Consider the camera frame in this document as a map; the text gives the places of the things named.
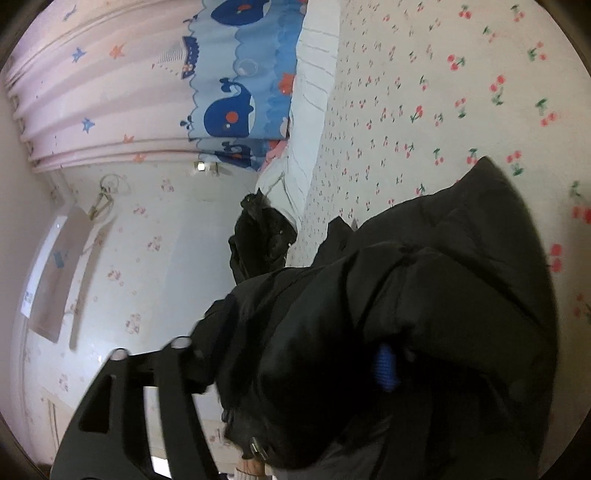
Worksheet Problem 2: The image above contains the white hanging paper sheet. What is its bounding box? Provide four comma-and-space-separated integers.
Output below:
21, 205, 93, 342

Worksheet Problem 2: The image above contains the white pinstriped quilt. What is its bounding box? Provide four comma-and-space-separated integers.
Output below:
256, 0, 342, 232

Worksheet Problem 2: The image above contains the crumpled black jacket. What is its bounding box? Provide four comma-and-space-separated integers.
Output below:
228, 188, 298, 284

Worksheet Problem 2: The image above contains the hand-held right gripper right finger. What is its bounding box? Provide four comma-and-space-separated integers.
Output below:
375, 344, 399, 393

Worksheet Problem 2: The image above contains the wall hook with cord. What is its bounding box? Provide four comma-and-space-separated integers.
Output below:
88, 174, 123, 222

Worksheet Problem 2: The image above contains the pink cloth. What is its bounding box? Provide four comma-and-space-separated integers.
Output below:
265, 138, 290, 163

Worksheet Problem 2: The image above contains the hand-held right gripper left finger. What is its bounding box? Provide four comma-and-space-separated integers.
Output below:
50, 337, 220, 480

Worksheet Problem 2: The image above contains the whale print curtain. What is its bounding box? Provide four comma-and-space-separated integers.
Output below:
2, 0, 310, 174

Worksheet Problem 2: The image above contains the black puffer jacket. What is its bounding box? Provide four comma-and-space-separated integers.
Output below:
191, 156, 559, 480

